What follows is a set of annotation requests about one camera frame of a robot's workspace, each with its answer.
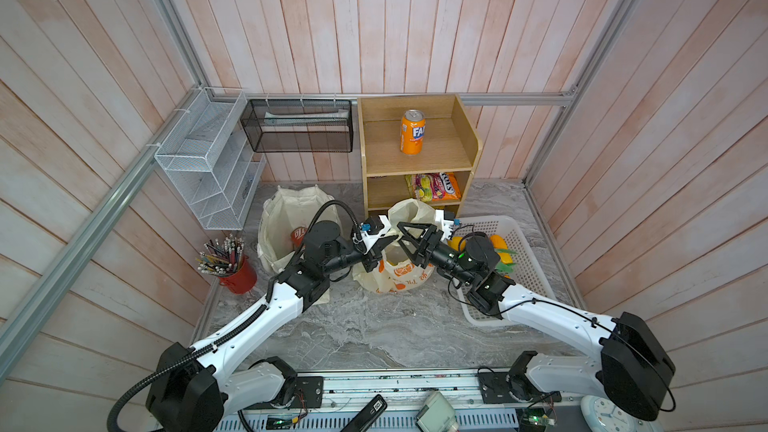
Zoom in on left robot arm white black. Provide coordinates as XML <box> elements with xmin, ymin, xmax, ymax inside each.
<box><xmin>106</xmin><ymin>201</ymin><xmax>396</xmax><ymax>431</ymax></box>

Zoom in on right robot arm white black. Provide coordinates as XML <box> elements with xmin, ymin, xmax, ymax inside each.
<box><xmin>398</xmin><ymin>222</ymin><xmax>676</xmax><ymax>421</ymax></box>

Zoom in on yellow green snack bag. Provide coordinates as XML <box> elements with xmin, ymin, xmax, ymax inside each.
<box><xmin>405</xmin><ymin>174</ymin><xmax>445</xmax><ymax>202</ymax></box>

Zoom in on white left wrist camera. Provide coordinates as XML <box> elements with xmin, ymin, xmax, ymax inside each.
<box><xmin>355</xmin><ymin>215</ymin><xmax>397</xmax><ymax>257</ymax></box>

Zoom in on wooden shelf unit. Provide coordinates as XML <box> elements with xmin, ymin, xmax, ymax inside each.
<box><xmin>357</xmin><ymin>94</ymin><xmax>483</xmax><ymax>215</ymax></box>

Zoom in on red cola can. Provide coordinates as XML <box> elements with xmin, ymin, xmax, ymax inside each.
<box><xmin>290</xmin><ymin>226</ymin><xmax>307</xmax><ymax>251</ymax></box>

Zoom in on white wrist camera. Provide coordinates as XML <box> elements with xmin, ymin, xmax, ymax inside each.
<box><xmin>434</xmin><ymin>209</ymin><xmax>457</xmax><ymax>241</ymax></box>
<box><xmin>355</xmin><ymin>215</ymin><xmax>397</xmax><ymax>257</ymax></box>

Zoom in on orange snack bag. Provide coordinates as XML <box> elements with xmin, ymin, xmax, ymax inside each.
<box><xmin>435</xmin><ymin>172</ymin><xmax>461</xmax><ymax>201</ymax></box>

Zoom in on yellow plastic grocery bag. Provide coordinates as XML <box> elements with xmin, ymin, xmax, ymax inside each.
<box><xmin>352</xmin><ymin>199</ymin><xmax>435</xmax><ymax>294</ymax></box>

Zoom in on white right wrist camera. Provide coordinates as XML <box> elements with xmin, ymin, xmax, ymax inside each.
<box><xmin>434</xmin><ymin>209</ymin><xmax>457</xmax><ymax>241</ymax></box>

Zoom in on yellow lemon toy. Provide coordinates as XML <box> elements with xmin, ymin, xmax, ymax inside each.
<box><xmin>448</xmin><ymin>236</ymin><xmax>465</xmax><ymax>252</ymax></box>

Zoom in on black mesh wall basket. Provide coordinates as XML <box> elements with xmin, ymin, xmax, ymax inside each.
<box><xmin>240</xmin><ymin>98</ymin><xmax>354</xmax><ymax>153</ymax></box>

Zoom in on white round clock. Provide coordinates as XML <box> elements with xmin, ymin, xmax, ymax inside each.
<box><xmin>580</xmin><ymin>396</ymin><xmax>637</xmax><ymax>432</ymax></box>

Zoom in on red pen holder with pens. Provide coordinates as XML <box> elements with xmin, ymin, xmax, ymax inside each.
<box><xmin>196</xmin><ymin>234</ymin><xmax>258</xmax><ymax>295</ymax></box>

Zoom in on white wire mesh shelf rack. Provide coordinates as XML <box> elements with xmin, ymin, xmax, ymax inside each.
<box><xmin>155</xmin><ymin>87</ymin><xmax>265</xmax><ymax>231</ymax></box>

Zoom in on grey small display device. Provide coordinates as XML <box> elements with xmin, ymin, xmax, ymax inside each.
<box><xmin>416</xmin><ymin>391</ymin><xmax>459</xmax><ymax>432</ymax></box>

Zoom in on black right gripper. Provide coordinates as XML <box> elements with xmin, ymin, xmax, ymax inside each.
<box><xmin>398</xmin><ymin>222</ymin><xmax>476</xmax><ymax>288</ymax></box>

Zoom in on white plastic fruit basket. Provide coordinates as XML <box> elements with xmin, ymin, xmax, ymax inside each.
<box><xmin>453</xmin><ymin>216</ymin><xmax>555</xmax><ymax>329</ymax></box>

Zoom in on black remote handset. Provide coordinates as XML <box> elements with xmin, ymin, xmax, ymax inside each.
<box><xmin>341</xmin><ymin>394</ymin><xmax>388</xmax><ymax>432</ymax></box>

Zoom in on floral canvas tote bag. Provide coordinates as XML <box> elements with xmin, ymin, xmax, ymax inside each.
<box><xmin>256</xmin><ymin>185</ymin><xmax>334</xmax><ymax>275</ymax></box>

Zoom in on orange Fanta can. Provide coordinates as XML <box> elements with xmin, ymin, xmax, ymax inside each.
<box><xmin>400</xmin><ymin>109</ymin><xmax>426</xmax><ymax>155</ymax></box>

